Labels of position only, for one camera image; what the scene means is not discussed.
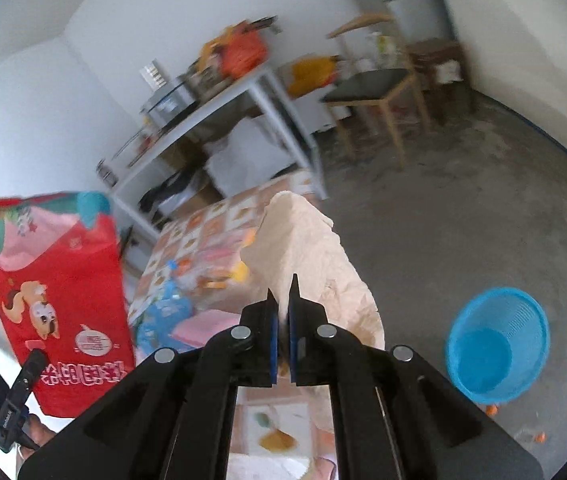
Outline white mattress blue edge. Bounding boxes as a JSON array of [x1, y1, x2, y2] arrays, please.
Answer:
[[426, 0, 567, 181]]

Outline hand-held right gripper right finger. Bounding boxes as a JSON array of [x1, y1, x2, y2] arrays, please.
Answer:
[[287, 274, 544, 480]]

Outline clear glass container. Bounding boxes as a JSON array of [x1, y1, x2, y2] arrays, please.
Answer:
[[113, 127, 159, 166]]

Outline red snack bag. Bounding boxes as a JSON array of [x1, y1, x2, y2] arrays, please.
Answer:
[[0, 191, 136, 418]]

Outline table with tiled tablecloth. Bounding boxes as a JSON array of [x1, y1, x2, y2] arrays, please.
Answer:
[[127, 170, 337, 480]]

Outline person's foot pink slipper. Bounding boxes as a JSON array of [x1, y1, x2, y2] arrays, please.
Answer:
[[313, 456, 338, 480]]

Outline white crumpled cloth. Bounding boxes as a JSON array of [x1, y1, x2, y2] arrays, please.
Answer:
[[436, 60, 461, 83]]

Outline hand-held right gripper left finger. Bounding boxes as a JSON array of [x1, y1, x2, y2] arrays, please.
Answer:
[[17, 287, 280, 480]]

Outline small yellow plastic bag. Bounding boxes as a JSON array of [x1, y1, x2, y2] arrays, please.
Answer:
[[198, 35, 224, 68]]

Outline silver refrigerator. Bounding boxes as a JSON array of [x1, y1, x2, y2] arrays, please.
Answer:
[[371, 0, 454, 46]]

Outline black bag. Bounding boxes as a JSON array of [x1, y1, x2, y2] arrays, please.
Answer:
[[138, 167, 199, 213]]

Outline white green carton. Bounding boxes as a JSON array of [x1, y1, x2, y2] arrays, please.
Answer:
[[363, 30, 399, 71]]

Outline blue printed plastic packet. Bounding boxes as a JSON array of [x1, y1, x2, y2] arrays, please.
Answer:
[[136, 280, 194, 351]]

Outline steel utensil holder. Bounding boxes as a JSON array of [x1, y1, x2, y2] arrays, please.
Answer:
[[139, 59, 170, 92]]

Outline silver electric cooker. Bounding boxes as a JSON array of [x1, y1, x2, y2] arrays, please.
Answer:
[[140, 85, 199, 128]]

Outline brown paper bag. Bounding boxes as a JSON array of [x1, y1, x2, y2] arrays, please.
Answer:
[[239, 191, 385, 433]]

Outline steel thermos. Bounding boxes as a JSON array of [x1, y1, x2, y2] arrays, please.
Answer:
[[96, 159, 116, 188]]

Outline dark wooden stool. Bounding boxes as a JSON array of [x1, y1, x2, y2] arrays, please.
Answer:
[[408, 39, 474, 121]]

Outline long white table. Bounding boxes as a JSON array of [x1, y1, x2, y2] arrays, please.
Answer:
[[96, 62, 327, 241]]

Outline white sack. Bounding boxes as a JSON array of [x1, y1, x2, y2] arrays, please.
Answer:
[[206, 117, 294, 196]]

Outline white chest freezer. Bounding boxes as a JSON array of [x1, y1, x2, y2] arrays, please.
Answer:
[[291, 87, 349, 136]]

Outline wooden chair black seat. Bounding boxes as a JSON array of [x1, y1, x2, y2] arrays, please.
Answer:
[[321, 12, 431, 168]]

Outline blue plastic basket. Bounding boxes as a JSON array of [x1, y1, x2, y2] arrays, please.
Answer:
[[446, 287, 550, 405]]

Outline person's left hand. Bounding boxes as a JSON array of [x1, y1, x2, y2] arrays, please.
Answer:
[[17, 411, 57, 461]]

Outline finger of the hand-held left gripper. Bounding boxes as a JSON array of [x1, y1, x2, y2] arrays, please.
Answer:
[[10, 350, 49, 413]]

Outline orange plastic bag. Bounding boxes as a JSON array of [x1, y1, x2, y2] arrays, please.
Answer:
[[220, 27, 270, 77]]

